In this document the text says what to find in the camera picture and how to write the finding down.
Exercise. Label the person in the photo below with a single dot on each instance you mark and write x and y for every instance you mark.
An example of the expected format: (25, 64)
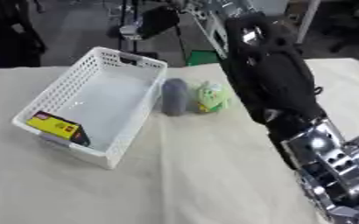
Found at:
(11, 32)

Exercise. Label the grey cylindrical object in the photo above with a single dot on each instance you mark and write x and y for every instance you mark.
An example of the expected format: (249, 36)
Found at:
(175, 96)

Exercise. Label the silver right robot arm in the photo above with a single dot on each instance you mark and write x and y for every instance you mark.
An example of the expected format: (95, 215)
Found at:
(336, 169)

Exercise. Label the white metal frame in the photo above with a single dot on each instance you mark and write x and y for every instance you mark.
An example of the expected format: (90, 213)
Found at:
(213, 20)

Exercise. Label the green snack bag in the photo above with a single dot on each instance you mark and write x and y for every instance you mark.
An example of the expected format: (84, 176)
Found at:
(211, 97)

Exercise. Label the white perforated plastic basket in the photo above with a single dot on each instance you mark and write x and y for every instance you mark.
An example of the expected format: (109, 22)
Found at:
(93, 99)

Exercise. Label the green box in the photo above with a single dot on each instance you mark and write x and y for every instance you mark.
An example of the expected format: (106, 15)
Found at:
(203, 57)

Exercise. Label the black tripod with device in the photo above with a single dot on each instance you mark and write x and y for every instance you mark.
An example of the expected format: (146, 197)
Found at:
(147, 23)

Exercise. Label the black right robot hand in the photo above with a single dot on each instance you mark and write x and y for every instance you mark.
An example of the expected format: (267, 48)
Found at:
(274, 73)

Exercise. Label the yellow and black box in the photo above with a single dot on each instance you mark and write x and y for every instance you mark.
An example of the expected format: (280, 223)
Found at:
(57, 127)

